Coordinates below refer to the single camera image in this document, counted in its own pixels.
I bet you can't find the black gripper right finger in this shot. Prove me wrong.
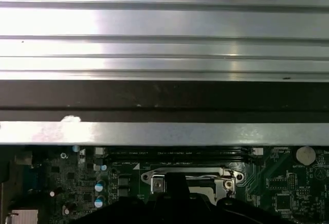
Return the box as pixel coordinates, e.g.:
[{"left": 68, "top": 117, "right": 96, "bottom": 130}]
[{"left": 177, "top": 172, "right": 291, "bottom": 224}]

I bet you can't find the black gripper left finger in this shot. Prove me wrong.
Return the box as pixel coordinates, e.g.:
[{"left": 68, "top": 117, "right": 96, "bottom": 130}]
[{"left": 74, "top": 172, "right": 178, "bottom": 224}]

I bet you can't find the silver CPU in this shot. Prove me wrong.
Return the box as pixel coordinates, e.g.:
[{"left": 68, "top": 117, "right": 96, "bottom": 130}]
[{"left": 188, "top": 185, "right": 215, "bottom": 201}]

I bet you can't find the CPU socket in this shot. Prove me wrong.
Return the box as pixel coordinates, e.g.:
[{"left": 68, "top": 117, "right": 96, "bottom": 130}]
[{"left": 140, "top": 165, "right": 245, "bottom": 204}]

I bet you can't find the metal socket cover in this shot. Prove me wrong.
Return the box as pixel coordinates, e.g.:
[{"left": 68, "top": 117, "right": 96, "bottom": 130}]
[{"left": 150, "top": 174, "right": 236, "bottom": 202}]

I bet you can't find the blue silver capacitor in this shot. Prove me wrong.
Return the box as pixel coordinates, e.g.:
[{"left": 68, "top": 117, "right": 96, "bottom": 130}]
[
  {"left": 94, "top": 180, "right": 106, "bottom": 193},
  {"left": 94, "top": 195, "right": 106, "bottom": 209}
]

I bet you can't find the black RAM slot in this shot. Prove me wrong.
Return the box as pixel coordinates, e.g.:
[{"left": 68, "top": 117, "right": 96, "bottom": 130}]
[
  {"left": 106, "top": 146, "right": 251, "bottom": 154},
  {"left": 106, "top": 154, "right": 251, "bottom": 162}
]

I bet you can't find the black square chip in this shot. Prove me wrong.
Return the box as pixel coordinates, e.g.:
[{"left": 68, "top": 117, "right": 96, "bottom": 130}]
[{"left": 275, "top": 193, "right": 293, "bottom": 211}]

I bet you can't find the green motherboard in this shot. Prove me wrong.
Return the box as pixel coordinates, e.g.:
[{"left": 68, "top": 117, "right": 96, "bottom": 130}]
[{"left": 10, "top": 145, "right": 329, "bottom": 224}]

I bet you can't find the black PC case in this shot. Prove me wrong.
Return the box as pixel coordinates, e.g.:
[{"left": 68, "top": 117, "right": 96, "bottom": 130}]
[{"left": 0, "top": 79, "right": 329, "bottom": 224}]

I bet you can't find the round coin battery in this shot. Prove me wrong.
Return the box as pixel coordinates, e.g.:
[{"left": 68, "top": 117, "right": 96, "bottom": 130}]
[{"left": 296, "top": 145, "right": 316, "bottom": 165}]

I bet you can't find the small silver finned heatsink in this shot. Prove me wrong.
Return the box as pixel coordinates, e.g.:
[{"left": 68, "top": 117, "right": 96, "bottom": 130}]
[{"left": 10, "top": 209, "right": 40, "bottom": 224}]

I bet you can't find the wire locking lever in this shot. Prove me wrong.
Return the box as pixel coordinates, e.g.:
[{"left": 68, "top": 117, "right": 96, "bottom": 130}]
[{"left": 185, "top": 167, "right": 236, "bottom": 199}]

